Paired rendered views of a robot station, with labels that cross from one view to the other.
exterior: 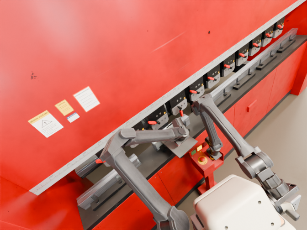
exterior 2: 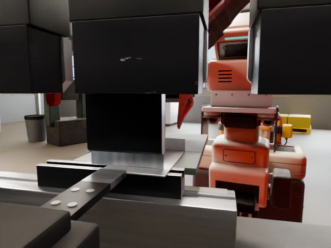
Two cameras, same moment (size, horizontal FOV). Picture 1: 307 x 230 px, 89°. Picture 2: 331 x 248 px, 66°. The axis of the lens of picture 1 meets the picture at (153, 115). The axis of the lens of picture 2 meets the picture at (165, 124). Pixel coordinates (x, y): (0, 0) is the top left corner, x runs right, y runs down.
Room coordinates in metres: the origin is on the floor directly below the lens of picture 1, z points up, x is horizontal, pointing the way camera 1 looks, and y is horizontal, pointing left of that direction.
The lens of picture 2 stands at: (1.13, 0.19, 1.10)
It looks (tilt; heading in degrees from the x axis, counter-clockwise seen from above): 8 degrees down; 214
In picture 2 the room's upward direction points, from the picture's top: straight up
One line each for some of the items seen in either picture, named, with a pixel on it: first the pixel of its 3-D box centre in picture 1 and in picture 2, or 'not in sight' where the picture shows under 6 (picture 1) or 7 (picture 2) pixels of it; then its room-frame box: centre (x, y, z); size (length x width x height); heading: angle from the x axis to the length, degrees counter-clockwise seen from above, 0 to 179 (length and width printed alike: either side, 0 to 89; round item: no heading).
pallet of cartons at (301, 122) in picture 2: not in sight; (287, 122); (-6.51, -0.97, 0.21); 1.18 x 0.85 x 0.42; 102
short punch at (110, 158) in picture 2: (162, 125); (125, 130); (0.89, -0.03, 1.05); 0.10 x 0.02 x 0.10; 112
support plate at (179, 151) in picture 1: (176, 139); (155, 146); (0.76, -0.09, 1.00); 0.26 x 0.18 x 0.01; 22
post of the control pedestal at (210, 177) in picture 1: (209, 178); not in sight; (0.66, -0.27, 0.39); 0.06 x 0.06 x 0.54; 15
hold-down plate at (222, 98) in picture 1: (218, 102); not in sight; (1.06, -0.62, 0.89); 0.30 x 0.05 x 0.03; 112
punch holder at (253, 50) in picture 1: (251, 44); not in sight; (1.33, -1.13, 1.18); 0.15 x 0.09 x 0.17; 112
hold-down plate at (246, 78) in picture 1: (244, 81); not in sight; (1.21, -0.99, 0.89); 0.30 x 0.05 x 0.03; 112
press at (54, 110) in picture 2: not in sight; (66, 74); (-2.10, -4.50, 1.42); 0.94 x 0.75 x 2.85; 10
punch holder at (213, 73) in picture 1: (209, 75); not in sight; (1.10, -0.57, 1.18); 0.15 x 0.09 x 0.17; 112
